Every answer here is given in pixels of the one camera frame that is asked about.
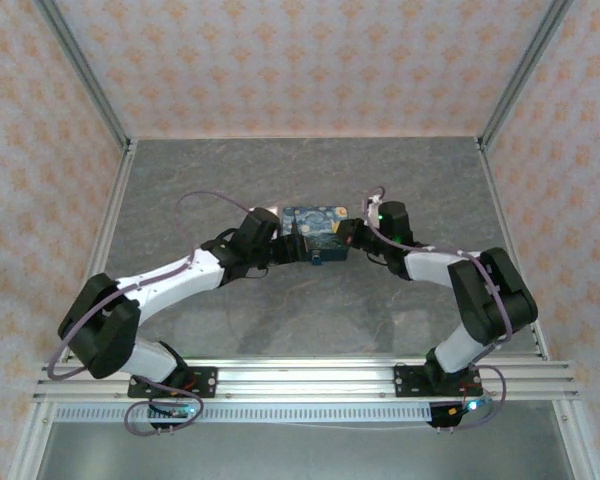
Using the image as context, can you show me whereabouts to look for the starry night painted box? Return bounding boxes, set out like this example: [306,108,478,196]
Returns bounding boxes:
[281,203,354,264]

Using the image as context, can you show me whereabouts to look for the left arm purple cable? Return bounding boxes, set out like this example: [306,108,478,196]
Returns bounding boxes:
[46,191,255,437]

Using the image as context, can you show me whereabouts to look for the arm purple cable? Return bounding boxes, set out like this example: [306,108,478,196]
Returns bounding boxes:
[46,191,255,437]
[362,185,513,432]

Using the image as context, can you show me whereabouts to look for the aluminium table side rail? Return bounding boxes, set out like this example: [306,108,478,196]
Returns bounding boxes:
[59,139,139,362]
[474,137,552,362]

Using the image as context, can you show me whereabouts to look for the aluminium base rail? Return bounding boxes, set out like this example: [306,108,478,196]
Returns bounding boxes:
[31,356,579,404]

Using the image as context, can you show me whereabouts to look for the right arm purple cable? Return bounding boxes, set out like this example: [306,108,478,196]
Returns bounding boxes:
[362,185,513,432]

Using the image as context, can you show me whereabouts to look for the slotted grey cable duct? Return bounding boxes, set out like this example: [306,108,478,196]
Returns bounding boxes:
[54,403,434,424]

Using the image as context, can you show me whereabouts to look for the aluminium frame post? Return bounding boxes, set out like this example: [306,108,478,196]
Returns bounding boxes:
[33,0,134,147]
[478,0,577,147]

